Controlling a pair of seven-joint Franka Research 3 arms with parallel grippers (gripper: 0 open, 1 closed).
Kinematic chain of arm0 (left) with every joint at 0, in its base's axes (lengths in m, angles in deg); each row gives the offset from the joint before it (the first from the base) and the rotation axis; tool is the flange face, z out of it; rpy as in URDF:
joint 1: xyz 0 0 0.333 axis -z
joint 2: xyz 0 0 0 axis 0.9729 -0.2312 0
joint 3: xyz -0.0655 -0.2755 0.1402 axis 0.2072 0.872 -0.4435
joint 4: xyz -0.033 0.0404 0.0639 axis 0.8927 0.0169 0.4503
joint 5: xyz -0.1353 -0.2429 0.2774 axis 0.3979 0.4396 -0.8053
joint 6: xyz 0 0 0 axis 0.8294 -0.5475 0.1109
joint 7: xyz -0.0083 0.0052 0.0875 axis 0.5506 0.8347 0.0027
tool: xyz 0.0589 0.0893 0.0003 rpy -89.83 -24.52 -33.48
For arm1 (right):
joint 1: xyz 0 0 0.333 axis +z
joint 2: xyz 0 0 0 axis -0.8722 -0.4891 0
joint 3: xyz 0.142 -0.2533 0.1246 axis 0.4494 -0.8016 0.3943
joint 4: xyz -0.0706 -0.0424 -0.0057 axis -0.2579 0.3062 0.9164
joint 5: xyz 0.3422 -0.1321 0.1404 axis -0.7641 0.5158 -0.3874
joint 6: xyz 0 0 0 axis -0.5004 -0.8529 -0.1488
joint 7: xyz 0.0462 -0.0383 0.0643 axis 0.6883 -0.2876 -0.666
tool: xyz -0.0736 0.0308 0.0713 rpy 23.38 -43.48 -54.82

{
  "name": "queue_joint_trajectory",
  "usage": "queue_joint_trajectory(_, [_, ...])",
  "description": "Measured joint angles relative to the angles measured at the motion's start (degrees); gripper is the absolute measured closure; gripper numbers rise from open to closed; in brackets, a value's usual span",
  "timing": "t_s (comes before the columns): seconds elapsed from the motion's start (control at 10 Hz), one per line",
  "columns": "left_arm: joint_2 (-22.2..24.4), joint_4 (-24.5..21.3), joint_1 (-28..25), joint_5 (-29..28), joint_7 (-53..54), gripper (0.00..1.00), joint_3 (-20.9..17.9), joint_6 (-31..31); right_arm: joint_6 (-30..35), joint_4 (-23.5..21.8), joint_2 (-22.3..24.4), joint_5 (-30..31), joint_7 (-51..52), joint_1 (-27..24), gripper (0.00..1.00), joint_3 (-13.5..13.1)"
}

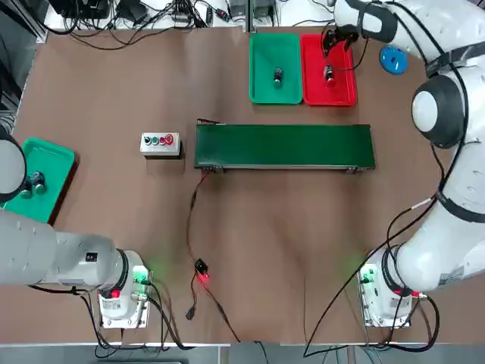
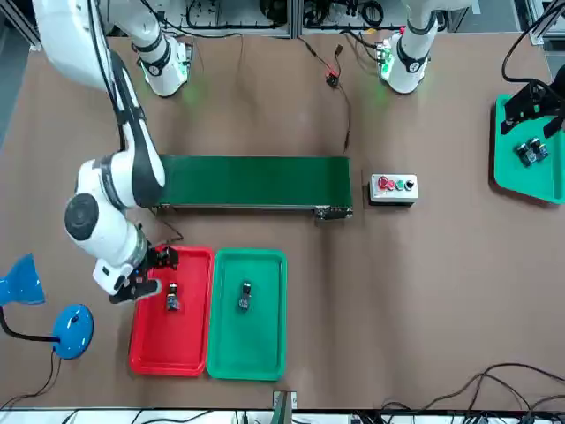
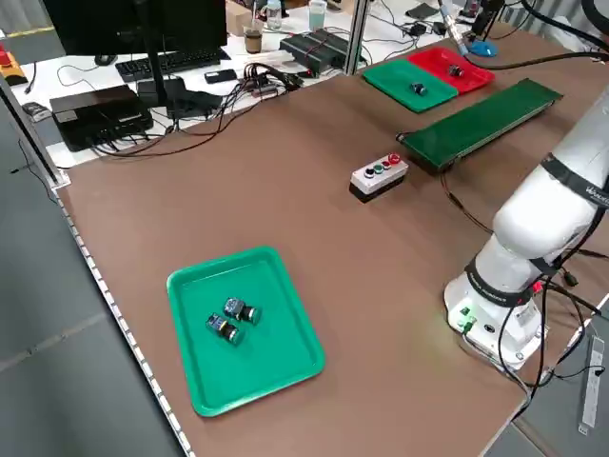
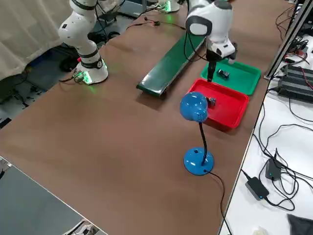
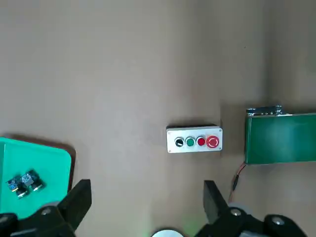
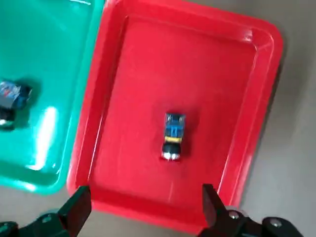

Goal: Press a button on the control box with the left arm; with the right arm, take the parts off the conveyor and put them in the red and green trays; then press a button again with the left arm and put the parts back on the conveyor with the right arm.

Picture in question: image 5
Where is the grey push button control box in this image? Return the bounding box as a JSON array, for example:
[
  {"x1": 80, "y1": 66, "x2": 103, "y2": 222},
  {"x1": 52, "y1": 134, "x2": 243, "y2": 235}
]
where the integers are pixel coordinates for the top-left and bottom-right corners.
[{"x1": 165, "y1": 124, "x2": 224, "y2": 154}]

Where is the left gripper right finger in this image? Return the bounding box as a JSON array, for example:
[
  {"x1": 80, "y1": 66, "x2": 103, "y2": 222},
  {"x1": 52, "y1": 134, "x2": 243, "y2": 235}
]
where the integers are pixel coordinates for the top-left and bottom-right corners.
[{"x1": 195, "y1": 180, "x2": 307, "y2": 237}]

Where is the green belt conveyor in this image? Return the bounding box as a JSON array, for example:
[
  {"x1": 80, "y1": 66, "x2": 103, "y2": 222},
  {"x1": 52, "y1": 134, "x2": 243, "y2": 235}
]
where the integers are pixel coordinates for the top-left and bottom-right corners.
[{"x1": 244, "y1": 105, "x2": 316, "y2": 165}]

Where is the red black conveyor wire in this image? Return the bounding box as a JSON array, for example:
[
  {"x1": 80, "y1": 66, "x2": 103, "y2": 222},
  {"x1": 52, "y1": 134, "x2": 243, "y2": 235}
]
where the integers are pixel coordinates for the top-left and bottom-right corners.
[{"x1": 228, "y1": 163, "x2": 247, "y2": 203}]

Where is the wide green plastic tray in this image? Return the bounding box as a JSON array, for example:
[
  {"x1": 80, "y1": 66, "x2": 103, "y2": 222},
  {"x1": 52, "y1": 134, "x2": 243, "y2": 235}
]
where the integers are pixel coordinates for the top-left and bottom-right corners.
[{"x1": 0, "y1": 137, "x2": 76, "y2": 220}]

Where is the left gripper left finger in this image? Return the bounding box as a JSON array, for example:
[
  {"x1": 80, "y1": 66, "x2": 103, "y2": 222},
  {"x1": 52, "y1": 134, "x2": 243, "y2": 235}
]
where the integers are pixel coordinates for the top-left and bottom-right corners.
[{"x1": 0, "y1": 179, "x2": 92, "y2": 237}]

